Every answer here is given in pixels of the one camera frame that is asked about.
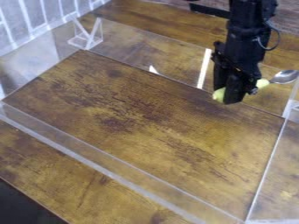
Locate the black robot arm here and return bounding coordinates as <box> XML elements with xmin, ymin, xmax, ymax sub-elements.
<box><xmin>211</xmin><ymin>0</ymin><xmax>281</xmax><ymax>104</ymax></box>

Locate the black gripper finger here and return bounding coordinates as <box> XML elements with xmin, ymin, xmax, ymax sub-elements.
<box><xmin>214</xmin><ymin>58</ymin><xmax>230</xmax><ymax>90</ymax></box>
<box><xmin>223</xmin><ymin>72</ymin><xmax>247</xmax><ymax>104</ymax></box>

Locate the clear acrylic enclosure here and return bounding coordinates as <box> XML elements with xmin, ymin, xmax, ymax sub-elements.
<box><xmin>0</xmin><ymin>18</ymin><xmax>299</xmax><ymax>224</ymax></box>

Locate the black cable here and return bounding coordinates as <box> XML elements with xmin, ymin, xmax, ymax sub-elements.
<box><xmin>255</xmin><ymin>20</ymin><xmax>283</xmax><ymax>52</ymax></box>

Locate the green handled metal spoon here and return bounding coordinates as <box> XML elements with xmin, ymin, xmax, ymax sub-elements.
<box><xmin>213</xmin><ymin>70</ymin><xmax>299</xmax><ymax>104</ymax></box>

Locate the black strip on table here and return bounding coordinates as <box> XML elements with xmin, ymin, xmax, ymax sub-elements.
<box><xmin>190</xmin><ymin>3</ymin><xmax>230</xmax><ymax>18</ymax></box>

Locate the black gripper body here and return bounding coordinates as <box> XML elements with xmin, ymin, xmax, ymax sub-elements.
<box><xmin>211</xmin><ymin>25</ymin><xmax>271</xmax><ymax>95</ymax></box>

